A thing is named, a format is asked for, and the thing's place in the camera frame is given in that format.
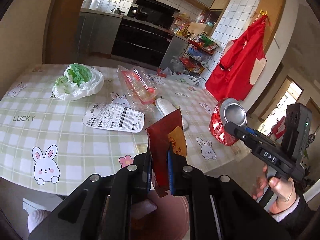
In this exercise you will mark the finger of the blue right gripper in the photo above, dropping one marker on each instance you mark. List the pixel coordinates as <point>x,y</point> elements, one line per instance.
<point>252,131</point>
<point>239,133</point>

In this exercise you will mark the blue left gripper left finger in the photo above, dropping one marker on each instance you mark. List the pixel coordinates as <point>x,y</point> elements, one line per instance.
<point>147,171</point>

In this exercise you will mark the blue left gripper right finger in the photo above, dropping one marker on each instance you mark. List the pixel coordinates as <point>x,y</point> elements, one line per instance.
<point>170,172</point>

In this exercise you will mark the dark red snack wrapper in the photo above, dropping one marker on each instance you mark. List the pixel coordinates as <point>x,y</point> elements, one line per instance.
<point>159,144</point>

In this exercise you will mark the crushed red soda can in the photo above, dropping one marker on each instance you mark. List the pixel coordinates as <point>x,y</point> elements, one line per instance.
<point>227,110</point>

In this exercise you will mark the white printed lid film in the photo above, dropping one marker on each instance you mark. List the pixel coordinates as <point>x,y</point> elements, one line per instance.
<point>113,117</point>

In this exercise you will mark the dark sleeve right forearm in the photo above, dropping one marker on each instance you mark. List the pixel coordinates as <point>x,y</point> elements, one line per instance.
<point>296,218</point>

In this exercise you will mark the grey lower kitchen cabinets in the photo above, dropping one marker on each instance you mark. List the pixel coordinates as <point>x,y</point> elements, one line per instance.
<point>95,36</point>

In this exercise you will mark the person's right hand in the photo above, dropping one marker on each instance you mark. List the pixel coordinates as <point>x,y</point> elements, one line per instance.
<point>284,189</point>

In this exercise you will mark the white scrubbing sponge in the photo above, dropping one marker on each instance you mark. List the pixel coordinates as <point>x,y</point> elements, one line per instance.
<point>165,107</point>

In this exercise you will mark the clear red plastic tray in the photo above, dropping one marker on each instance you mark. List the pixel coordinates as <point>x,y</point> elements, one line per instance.
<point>138,87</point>

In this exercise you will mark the red hanging apron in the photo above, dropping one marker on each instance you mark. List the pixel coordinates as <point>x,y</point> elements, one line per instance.
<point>241,64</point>

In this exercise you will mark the white green shopping bag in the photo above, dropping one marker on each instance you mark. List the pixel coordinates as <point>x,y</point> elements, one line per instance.
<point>187,79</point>

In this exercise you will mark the checkered bunny tablecloth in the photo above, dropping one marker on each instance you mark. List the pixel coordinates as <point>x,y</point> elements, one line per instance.
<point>46,146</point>

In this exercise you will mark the white bag with greens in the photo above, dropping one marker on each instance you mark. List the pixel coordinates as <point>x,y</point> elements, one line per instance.
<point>78,81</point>

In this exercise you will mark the black oven range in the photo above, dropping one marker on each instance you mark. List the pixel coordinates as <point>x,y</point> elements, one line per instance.
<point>145,39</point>

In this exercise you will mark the black wok pan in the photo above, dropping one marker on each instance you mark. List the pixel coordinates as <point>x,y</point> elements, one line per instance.
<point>137,12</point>

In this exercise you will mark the steel cooking pot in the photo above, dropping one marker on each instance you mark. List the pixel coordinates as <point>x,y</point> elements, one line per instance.
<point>116,11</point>

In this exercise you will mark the white electric kettle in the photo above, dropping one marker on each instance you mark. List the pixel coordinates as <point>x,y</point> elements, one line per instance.
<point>94,4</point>

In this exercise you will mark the cream two-door refrigerator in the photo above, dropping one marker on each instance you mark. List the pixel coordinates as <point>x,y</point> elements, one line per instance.
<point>22,34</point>

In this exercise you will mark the black camera box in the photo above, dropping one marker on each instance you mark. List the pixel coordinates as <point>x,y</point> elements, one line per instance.
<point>297,127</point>

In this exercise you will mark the wire snack rack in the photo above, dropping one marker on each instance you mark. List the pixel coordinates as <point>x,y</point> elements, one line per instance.
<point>196,54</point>

